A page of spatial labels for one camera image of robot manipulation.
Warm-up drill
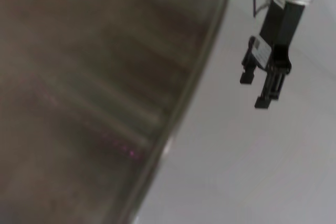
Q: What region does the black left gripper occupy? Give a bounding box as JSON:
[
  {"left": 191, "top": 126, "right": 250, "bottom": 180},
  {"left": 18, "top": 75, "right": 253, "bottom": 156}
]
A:
[{"left": 239, "top": 0, "right": 307, "bottom": 110}]

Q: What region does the stainless steel mixing bowl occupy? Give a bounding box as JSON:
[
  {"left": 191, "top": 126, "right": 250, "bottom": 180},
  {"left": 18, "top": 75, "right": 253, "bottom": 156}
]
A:
[{"left": 0, "top": 0, "right": 232, "bottom": 224}]

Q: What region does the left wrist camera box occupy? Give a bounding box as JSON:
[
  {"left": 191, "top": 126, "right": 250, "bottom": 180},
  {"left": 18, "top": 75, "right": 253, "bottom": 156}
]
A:
[{"left": 241, "top": 35, "right": 275, "bottom": 71}]

